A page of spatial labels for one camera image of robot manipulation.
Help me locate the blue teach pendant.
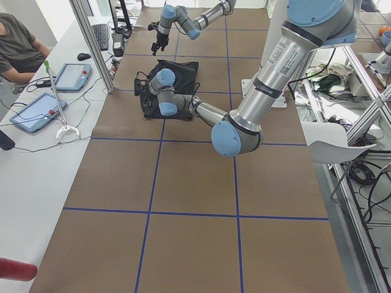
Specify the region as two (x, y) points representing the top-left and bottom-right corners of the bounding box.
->
(54, 63), (92, 92)
(9, 93), (59, 133)

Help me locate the seated person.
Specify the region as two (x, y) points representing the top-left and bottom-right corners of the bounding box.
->
(1, 13), (51, 85)

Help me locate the white chair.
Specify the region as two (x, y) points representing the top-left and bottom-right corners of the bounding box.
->
(301, 121), (376, 164)

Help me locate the black graphic t-shirt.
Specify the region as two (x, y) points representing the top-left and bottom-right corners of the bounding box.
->
(135, 59), (199, 121)

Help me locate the aluminium frame post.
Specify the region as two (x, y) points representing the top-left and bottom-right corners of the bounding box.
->
(69, 0), (114, 93)

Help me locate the black computer mouse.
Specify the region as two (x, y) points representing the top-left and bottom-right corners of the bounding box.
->
(77, 52), (91, 61)

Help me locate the red cylinder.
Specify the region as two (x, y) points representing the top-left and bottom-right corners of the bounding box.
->
(1, 258), (38, 281)

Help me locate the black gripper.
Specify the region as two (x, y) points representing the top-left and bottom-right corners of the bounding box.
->
(151, 31), (169, 56)
(141, 90), (158, 109)

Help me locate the black power box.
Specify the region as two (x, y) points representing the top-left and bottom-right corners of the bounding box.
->
(111, 33), (125, 57)

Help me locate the reacher grabber stick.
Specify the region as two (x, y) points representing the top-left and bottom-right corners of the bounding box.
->
(44, 60), (81, 143)

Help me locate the pile of clothes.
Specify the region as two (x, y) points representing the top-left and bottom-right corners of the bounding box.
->
(305, 63), (354, 97)

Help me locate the black keyboard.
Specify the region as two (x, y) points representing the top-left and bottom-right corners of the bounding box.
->
(91, 24), (109, 51)

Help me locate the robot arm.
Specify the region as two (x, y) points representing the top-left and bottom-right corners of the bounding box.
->
(148, 1), (361, 157)
(148, 0), (236, 56)

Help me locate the far blue teach pendant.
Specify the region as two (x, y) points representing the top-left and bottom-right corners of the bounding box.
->
(54, 63), (92, 92)

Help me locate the near blue teach pendant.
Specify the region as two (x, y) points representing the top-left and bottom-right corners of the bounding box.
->
(9, 93), (59, 133)

